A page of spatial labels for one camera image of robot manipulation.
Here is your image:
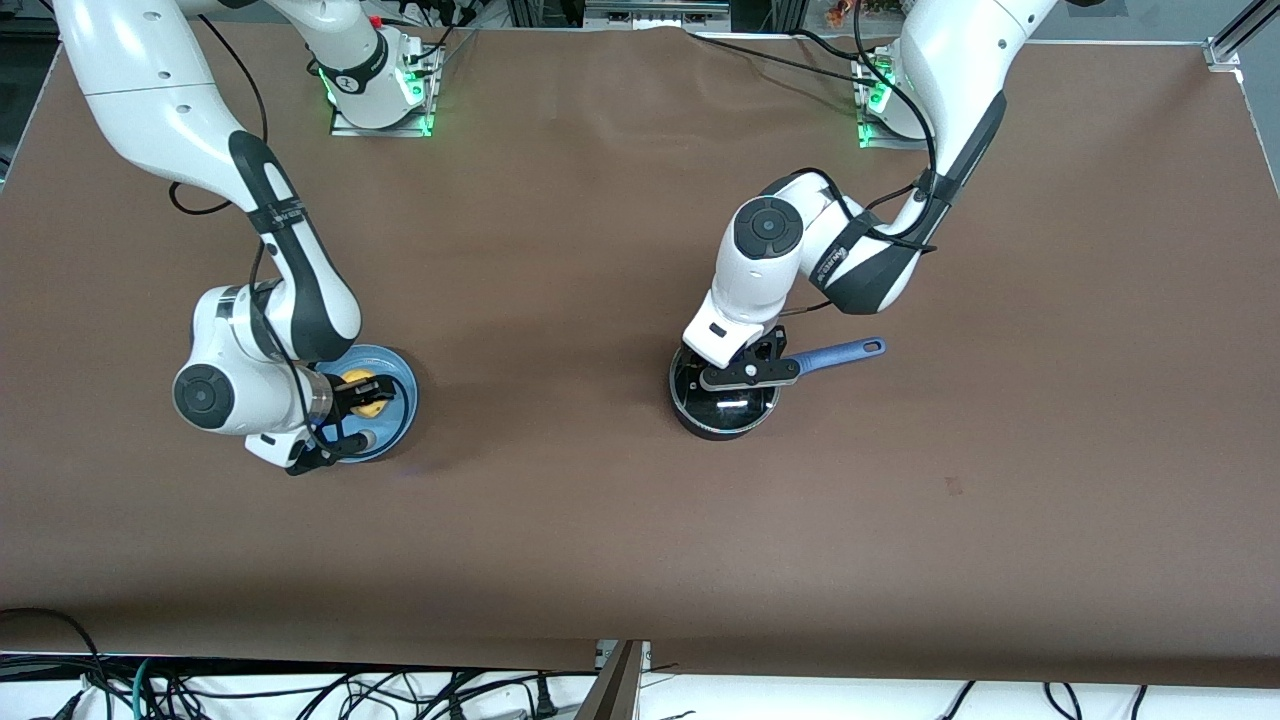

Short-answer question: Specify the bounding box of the aluminium frame corner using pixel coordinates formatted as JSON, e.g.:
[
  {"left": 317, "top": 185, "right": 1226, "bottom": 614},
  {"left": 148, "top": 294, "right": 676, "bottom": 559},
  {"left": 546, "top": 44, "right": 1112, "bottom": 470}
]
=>
[{"left": 1204, "top": 0, "right": 1280, "bottom": 71}]

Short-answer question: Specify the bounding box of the aluminium profile post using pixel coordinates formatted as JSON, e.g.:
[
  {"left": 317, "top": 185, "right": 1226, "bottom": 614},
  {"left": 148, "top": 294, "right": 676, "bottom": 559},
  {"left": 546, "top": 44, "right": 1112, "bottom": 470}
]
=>
[{"left": 574, "top": 640, "right": 652, "bottom": 720}]

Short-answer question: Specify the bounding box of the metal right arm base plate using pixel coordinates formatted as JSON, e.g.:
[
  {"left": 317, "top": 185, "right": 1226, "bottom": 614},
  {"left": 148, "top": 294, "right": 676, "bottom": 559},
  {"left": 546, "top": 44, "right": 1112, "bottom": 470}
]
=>
[{"left": 329, "top": 40, "right": 442, "bottom": 138}]

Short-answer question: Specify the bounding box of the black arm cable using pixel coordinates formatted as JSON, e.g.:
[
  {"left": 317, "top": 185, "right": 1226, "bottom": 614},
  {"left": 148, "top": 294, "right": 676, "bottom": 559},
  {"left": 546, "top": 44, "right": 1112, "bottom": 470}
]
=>
[
  {"left": 168, "top": 40, "right": 413, "bottom": 466},
  {"left": 790, "top": 0, "right": 943, "bottom": 313}
]

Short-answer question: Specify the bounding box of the black pot with blue handle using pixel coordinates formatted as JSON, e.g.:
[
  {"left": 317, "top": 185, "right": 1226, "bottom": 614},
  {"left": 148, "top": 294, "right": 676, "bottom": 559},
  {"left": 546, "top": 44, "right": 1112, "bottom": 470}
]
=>
[{"left": 669, "top": 337, "right": 887, "bottom": 442}]

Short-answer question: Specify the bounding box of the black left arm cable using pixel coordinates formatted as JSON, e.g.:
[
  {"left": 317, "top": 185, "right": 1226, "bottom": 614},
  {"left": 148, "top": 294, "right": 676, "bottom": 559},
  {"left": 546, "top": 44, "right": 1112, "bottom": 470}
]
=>
[{"left": 790, "top": 0, "right": 943, "bottom": 313}]

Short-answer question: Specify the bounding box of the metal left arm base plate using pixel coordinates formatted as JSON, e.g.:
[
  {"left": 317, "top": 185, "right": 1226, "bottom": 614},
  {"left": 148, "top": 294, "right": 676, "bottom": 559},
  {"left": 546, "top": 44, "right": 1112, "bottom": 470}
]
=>
[{"left": 855, "top": 45, "right": 933, "bottom": 150}]

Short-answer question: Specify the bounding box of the brown table cover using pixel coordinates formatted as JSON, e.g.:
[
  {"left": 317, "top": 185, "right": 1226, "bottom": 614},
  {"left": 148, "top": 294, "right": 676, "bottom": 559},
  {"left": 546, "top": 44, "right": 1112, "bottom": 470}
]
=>
[{"left": 0, "top": 22, "right": 1280, "bottom": 691}]

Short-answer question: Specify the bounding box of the blue plate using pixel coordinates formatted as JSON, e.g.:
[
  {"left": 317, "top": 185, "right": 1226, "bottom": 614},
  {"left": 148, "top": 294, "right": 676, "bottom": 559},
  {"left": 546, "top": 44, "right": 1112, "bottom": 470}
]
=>
[{"left": 318, "top": 344, "right": 419, "bottom": 463}]

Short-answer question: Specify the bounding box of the metal rack shelf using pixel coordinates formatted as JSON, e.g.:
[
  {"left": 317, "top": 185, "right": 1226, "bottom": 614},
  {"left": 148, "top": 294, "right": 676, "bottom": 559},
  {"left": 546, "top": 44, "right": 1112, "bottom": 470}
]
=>
[{"left": 584, "top": 0, "right": 732, "bottom": 31}]

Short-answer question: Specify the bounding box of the glass lid with blue knob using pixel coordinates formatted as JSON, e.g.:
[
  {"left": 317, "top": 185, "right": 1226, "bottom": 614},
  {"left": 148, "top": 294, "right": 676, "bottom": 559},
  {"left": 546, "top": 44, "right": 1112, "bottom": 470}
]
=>
[{"left": 671, "top": 345, "right": 780, "bottom": 431}]

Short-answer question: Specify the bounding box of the black looped floor cable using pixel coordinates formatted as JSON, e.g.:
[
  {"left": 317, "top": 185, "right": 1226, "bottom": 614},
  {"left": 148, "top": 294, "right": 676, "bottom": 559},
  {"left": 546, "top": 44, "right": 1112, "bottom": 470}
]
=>
[{"left": 0, "top": 607, "right": 113, "bottom": 720}]

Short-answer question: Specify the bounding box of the black cable on table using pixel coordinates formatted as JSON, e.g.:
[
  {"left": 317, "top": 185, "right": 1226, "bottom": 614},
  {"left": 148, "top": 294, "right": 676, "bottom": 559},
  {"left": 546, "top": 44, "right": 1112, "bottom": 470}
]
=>
[{"left": 688, "top": 28, "right": 871, "bottom": 85}]

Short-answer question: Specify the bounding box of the yellow potato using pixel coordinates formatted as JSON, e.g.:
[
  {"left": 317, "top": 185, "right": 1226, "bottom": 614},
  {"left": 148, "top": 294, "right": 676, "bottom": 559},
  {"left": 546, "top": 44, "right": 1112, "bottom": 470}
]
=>
[{"left": 344, "top": 371, "right": 393, "bottom": 418}]

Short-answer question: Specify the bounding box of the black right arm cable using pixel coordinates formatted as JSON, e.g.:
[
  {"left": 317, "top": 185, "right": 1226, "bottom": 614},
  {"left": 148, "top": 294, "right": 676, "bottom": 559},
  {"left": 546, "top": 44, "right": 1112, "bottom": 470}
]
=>
[{"left": 168, "top": 40, "right": 413, "bottom": 466}]

